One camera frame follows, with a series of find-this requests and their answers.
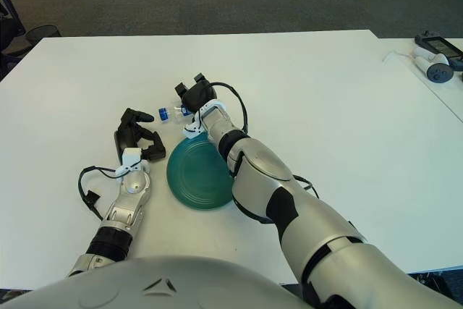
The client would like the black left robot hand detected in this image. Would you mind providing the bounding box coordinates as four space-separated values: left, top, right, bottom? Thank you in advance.
114 108 167 161

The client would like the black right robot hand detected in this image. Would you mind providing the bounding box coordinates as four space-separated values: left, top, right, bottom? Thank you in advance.
174 72 217 114

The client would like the clear bottle with blue cap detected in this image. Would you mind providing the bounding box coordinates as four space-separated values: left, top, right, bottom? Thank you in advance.
157 104 192 125

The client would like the green round plate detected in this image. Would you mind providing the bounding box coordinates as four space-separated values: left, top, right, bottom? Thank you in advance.
166 137 236 212

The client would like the black mesh wastebasket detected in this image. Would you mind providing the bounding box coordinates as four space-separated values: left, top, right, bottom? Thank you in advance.
25 25 61 48

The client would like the silver robot torso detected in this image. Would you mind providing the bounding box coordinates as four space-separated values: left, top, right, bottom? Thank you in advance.
0 256 301 309

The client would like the black office chair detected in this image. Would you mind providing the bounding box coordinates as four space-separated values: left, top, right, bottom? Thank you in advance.
0 0 28 75

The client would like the white and grey controller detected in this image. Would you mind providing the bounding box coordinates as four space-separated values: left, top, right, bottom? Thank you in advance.
412 46 455 82

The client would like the black handheld device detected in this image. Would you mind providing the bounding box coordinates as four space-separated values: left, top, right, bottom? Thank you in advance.
415 30 463 70

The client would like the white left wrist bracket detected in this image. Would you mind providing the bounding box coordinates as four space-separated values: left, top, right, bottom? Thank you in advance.
115 148 151 179

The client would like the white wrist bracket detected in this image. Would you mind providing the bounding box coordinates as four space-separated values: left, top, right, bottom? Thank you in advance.
115 148 151 179
182 101 229 140

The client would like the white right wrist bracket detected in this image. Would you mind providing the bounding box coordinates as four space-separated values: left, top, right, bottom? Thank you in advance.
182 101 229 140

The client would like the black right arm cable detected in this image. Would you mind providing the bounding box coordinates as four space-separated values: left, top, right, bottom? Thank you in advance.
209 82 319 198

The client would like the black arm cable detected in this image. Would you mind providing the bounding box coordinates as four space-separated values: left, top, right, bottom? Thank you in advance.
77 166 122 221
209 82 319 198

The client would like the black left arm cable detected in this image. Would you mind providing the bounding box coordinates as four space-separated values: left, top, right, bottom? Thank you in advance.
77 166 122 221

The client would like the white cable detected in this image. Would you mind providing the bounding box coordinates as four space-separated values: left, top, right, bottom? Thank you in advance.
383 50 417 66

